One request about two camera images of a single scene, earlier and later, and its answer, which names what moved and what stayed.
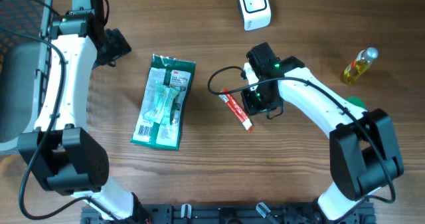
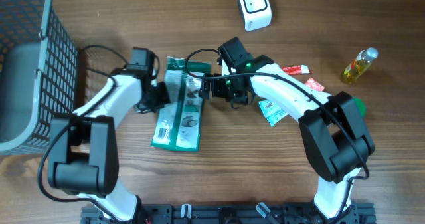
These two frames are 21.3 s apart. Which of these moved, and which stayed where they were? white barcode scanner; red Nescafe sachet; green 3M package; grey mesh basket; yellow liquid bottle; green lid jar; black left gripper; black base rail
Moved: green 3M package; black left gripper; red Nescafe sachet
Stayed: green lid jar; black base rail; yellow liquid bottle; white barcode scanner; grey mesh basket
